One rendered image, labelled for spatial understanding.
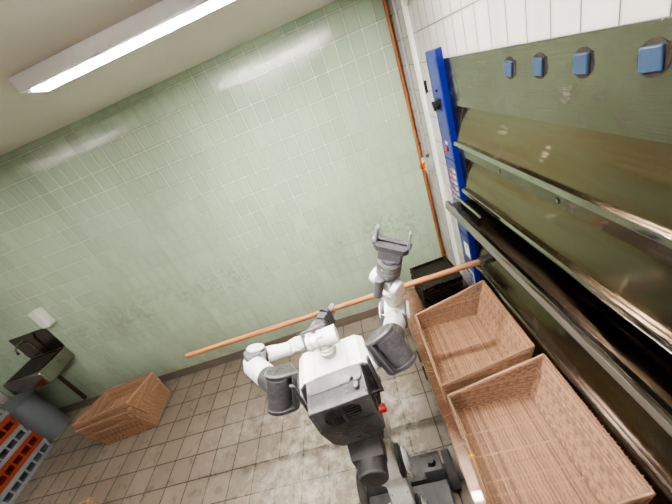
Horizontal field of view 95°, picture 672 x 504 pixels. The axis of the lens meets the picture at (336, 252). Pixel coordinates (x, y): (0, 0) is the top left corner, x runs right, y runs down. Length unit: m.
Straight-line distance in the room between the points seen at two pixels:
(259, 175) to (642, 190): 2.29
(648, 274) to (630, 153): 0.29
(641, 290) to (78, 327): 4.22
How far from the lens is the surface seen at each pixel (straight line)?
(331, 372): 1.12
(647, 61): 0.86
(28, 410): 4.94
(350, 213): 2.71
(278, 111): 2.53
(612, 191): 0.99
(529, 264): 1.33
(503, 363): 1.80
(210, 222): 2.90
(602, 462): 1.67
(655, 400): 0.97
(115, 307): 3.81
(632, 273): 1.08
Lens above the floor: 2.22
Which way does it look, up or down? 28 degrees down
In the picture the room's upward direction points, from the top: 23 degrees counter-clockwise
